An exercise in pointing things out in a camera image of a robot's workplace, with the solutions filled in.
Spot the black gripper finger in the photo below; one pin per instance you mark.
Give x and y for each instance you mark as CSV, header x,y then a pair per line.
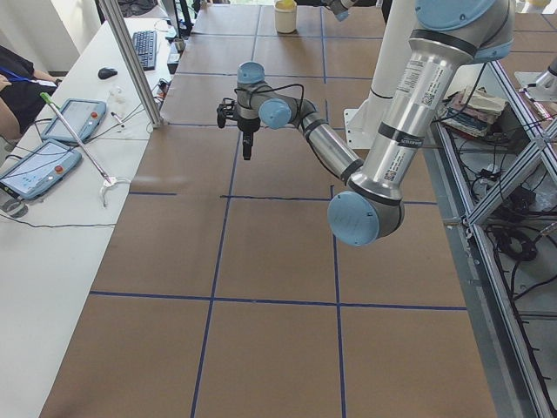
x,y
247,150

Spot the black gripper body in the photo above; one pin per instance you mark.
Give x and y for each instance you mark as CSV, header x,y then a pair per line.
x,y
248,125

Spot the third robot base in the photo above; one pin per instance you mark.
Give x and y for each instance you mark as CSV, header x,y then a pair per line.
x,y
539,86

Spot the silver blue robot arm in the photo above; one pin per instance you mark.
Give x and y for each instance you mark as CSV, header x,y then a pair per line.
x,y
424,45
339,8

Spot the white lidded container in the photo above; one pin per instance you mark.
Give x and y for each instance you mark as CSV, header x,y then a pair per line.
x,y
285,16

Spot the black keyboard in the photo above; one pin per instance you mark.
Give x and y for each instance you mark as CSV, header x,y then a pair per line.
x,y
145,46

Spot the metal reacher grabber stick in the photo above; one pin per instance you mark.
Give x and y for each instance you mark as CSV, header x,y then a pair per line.
x,y
109,181

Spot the black computer mouse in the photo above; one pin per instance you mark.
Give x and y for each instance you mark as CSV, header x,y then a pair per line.
x,y
106,72

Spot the upper teach pendant tablet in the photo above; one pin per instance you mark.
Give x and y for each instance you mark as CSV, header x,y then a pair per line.
x,y
84,116

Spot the teach pendant tablet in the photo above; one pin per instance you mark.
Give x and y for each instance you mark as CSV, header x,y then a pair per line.
x,y
84,116
41,169

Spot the lower teach pendant tablet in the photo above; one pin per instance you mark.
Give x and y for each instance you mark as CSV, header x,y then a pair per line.
x,y
41,169

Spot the stack of magazines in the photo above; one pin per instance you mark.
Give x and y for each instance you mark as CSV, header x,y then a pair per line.
x,y
472,112

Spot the seated person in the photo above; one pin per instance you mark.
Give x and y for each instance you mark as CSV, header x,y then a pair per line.
x,y
21,86

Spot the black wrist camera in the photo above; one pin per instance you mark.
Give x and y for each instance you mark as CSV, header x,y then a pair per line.
x,y
226,111

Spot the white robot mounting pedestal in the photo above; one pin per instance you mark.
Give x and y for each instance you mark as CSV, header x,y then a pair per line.
x,y
362,123

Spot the aluminium frame post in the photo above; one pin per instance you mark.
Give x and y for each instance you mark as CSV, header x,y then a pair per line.
x,y
145,82

